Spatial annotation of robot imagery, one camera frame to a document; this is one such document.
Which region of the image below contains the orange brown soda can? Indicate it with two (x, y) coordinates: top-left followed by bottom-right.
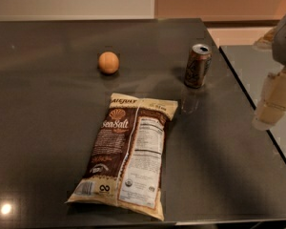
(184, 44), (212, 89)

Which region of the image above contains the brown sea salt chip bag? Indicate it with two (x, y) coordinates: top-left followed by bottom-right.
(68, 93), (178, 220)

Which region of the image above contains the orange ball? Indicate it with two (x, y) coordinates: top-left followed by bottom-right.
(98, 52), (119, 74)

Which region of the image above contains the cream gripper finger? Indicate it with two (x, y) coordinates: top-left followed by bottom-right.
(253, 67), (286, 131)

